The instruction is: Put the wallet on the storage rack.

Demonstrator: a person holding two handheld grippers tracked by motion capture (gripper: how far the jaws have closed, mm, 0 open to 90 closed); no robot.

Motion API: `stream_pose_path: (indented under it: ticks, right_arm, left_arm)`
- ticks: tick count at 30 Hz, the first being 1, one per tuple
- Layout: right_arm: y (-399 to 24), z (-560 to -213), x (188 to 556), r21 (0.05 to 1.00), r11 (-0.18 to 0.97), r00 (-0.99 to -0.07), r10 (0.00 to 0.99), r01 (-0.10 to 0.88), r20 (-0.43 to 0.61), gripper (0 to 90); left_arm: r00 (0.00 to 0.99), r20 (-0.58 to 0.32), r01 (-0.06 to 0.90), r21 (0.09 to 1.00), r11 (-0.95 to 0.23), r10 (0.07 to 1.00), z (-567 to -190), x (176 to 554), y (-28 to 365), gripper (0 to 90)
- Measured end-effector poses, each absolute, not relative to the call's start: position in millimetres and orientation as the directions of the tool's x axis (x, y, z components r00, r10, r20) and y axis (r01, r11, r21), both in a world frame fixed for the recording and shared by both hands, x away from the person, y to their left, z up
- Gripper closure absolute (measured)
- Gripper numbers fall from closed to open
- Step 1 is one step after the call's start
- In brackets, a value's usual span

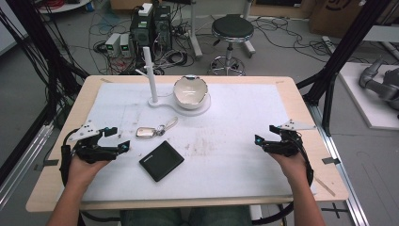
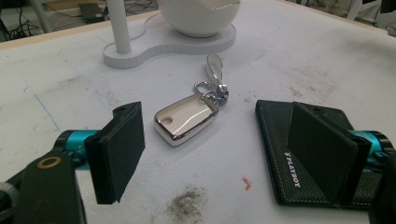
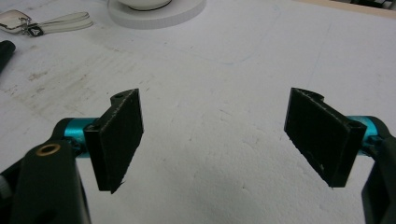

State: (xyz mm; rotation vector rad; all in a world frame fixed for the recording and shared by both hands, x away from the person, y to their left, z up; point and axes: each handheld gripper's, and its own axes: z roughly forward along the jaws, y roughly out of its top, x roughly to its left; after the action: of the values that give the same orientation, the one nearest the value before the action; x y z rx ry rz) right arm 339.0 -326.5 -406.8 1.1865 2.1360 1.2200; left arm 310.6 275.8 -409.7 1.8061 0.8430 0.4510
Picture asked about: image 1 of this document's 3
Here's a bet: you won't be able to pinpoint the aluminium rail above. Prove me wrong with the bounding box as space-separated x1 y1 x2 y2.
0 122 55 210
308 103 371 226

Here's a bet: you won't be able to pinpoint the grey power supply unit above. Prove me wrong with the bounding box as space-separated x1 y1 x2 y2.
119 33 133 58
104 32 122 58

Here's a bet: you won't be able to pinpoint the white branch rack stand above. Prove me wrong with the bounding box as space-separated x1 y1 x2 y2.
135 46 212 118

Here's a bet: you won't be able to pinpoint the silver keychain with strap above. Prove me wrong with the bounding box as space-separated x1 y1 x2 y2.
136 116 179 139

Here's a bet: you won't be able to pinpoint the black frame post with cables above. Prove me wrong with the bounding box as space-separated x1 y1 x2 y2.
0 0 90 186

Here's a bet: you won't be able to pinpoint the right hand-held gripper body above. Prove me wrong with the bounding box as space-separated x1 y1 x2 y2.
265 119 317 158

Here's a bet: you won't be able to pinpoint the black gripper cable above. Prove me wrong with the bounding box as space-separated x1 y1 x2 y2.
58 127 80 190
250 135 315 226

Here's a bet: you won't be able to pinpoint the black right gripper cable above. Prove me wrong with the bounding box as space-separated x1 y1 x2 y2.
250 135 315 226

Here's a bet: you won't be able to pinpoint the black tape piece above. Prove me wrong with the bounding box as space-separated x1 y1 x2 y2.
33 158 60 172
321 156 342 166

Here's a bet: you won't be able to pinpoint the black computer tower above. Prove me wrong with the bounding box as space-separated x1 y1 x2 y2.
152 4 173 52
129 2 155 56

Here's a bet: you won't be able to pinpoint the white foam table mat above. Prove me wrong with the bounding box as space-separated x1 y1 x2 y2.
81 81 295 202

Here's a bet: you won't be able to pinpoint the cardboard box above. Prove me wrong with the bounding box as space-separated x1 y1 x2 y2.
308 0 366 40

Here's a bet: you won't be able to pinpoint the white floor board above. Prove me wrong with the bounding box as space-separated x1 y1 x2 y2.
338 61 399 132

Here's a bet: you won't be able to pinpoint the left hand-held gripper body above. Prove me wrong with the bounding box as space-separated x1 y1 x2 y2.
68 120 119 165

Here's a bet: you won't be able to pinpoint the tangle of floor cables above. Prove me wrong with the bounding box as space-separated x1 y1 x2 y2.
88 8 201 76

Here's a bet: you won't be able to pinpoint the person's left hand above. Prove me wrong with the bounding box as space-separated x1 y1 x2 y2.
67 153 111 190

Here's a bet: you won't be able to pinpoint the black wallet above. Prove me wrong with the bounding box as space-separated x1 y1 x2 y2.
138 139 185 184

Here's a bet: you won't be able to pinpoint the white table leg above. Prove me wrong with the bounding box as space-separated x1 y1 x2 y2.
187 0 204 60
240 0 257 58

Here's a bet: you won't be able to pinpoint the person's legs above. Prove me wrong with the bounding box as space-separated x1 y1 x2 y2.
120 205 252 226

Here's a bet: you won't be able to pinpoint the white ceramic bowl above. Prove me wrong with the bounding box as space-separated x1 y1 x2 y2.
172 74 209 110

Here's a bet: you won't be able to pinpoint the person's right hand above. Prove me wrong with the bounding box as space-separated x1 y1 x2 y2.
269 152 311 186

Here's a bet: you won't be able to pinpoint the black round stool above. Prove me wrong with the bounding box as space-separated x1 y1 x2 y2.
209 13 256 77

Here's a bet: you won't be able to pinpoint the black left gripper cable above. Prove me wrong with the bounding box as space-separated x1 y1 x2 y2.
58 127 80 190

